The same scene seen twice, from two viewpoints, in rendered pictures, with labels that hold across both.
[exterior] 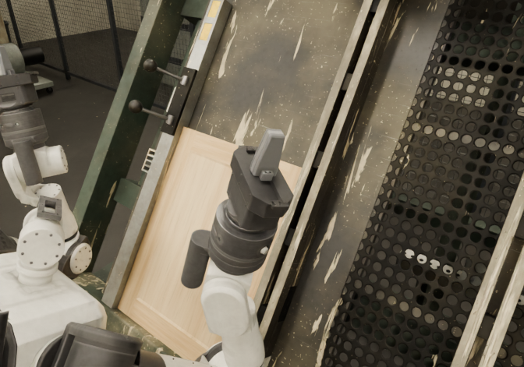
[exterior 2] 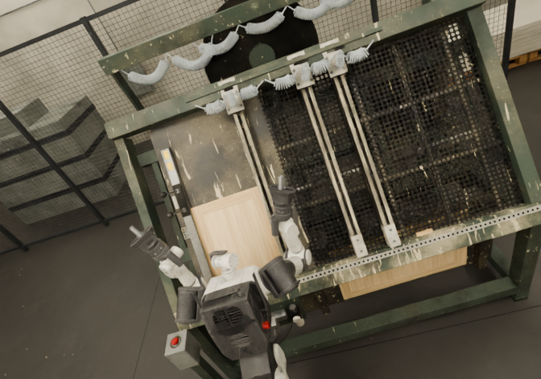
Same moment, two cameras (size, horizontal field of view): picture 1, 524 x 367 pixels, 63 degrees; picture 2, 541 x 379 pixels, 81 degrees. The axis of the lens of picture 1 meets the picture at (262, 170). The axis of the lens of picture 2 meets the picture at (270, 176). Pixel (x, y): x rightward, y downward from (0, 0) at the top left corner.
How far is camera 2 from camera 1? 0.96 m
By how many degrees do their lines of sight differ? 27
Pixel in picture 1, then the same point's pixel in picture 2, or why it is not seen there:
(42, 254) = (234, 262)
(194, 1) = (143, 157)
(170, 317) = not seen: hidden behind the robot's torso
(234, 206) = (280, 201)
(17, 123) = (160, 248)
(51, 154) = (176, 250)
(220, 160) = (219, 208)
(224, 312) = (292, 231)
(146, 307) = not seen: hidden behind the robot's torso
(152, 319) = not seen: hidden behind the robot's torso
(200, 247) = (276, 220)
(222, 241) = (283, 212)
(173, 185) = (205, 232)
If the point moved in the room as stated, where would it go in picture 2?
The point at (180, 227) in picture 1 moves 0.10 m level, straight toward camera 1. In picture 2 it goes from (222, 244) to (234, 248)
